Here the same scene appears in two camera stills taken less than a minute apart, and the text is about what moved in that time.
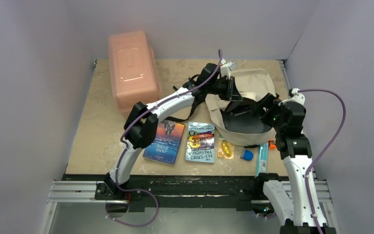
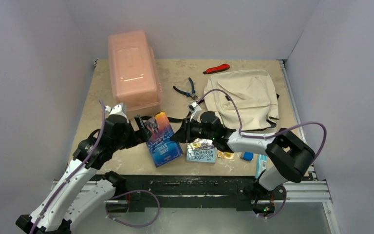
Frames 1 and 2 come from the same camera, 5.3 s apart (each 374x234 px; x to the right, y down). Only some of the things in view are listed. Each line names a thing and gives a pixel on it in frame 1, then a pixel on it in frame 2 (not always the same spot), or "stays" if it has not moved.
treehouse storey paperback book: [200, 142] stays
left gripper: [231, 92] to [139, 136]
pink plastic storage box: [133, 72] stays
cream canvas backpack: [236, 121] stays
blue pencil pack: [262, 163] stays
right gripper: [264, 105] to [187, 130]
